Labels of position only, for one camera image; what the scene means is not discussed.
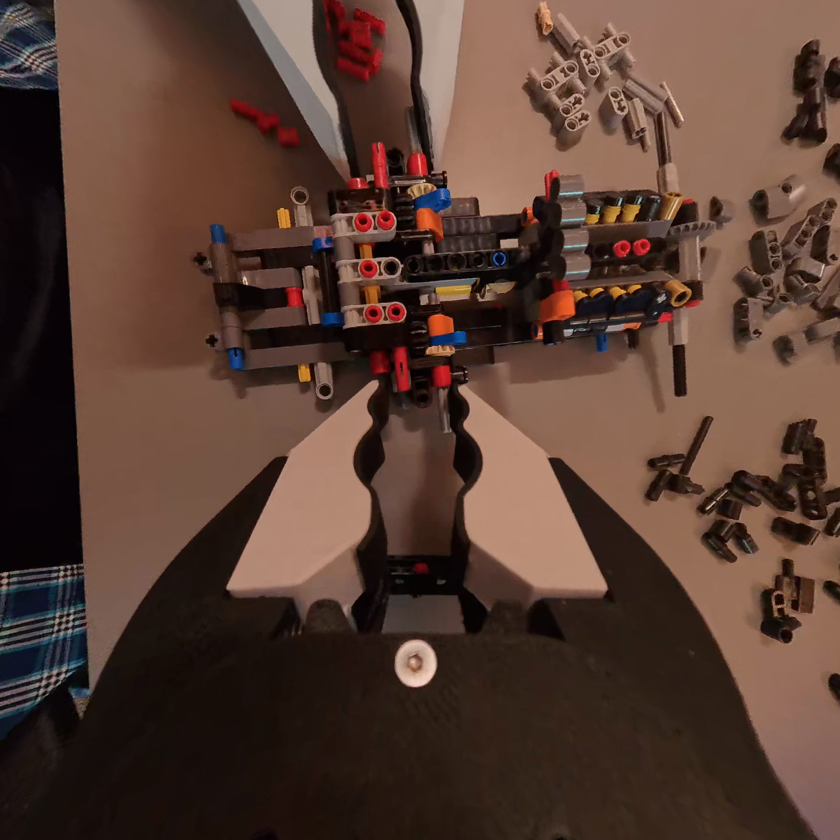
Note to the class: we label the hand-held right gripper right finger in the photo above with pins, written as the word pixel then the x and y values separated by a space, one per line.
pixel 531 525

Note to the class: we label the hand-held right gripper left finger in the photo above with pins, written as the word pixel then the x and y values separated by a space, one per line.
pixel 295 525

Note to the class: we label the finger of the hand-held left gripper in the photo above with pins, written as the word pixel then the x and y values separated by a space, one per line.
pixel 439 52
pixel 289 39

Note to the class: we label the large multicoloured lego assembly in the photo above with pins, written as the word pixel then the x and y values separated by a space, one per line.
pixel 459 262

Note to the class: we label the pile of red lego pins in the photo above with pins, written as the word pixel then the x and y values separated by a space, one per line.
pixel 358 52

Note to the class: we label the loose red lego pin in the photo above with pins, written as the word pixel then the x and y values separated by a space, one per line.
pixel 266 121
pixel 287 136
pixel 244 108

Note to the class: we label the small tan lego piece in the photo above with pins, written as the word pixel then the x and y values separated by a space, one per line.
pixel 544 16

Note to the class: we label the pile of black lego pins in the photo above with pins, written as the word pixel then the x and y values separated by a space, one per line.
pixel 800 485

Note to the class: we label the cluster of black lego connectors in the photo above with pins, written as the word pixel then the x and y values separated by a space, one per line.
pixel 810 72

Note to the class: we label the pile of light grey connectors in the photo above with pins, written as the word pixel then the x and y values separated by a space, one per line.
pixel 577 118

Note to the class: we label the person's plaid clothing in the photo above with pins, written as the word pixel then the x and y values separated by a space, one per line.
pixel 39 623

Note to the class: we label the pile of dark grey connectors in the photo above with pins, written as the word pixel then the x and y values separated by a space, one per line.
pixel 787 275

